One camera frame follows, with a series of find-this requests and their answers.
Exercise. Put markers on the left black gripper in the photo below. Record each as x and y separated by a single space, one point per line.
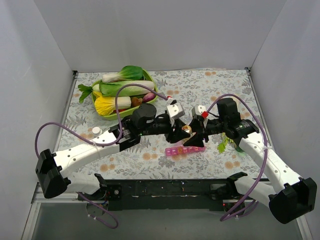
171 129

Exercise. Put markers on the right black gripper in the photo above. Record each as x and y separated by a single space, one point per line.
200 130

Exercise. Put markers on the gold bottle cap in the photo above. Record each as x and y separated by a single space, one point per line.
187 129

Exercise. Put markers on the pink weekly pill organizer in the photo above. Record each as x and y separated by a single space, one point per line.
179 149

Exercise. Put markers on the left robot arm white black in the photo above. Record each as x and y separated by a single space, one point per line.
57 171

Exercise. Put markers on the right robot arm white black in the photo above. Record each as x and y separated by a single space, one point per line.
288 196

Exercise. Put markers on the green celery stalk toy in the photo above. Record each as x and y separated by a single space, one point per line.
225 141

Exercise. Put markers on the floral table mat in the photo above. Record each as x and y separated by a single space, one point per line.
147 159

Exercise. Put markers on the green round jar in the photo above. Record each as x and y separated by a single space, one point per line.
239 149

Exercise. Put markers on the purple onion toy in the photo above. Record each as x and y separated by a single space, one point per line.
148 97

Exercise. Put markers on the brown mushroom toy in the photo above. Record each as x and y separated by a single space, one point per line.
135 102

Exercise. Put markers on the red pepper toy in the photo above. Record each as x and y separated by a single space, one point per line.
120 110

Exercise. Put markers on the bok choy toy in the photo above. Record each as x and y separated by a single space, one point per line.
127 73

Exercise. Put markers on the yellow cabbage toy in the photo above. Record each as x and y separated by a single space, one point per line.
107 105

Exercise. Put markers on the small white cap blue bottle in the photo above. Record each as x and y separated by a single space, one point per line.
96 131

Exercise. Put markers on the long green napa cabbage toy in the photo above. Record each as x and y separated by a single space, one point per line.
111 88

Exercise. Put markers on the green plastic tray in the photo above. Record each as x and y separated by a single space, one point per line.
113 116

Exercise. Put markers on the white radish with leaves toy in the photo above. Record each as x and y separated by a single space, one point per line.
86 91

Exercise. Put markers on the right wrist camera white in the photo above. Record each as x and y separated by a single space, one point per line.
199 112

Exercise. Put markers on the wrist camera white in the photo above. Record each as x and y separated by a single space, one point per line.
174 109
199 112

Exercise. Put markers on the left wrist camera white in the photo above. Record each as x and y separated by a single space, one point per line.
174 109

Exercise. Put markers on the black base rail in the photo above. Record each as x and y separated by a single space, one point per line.
165 194

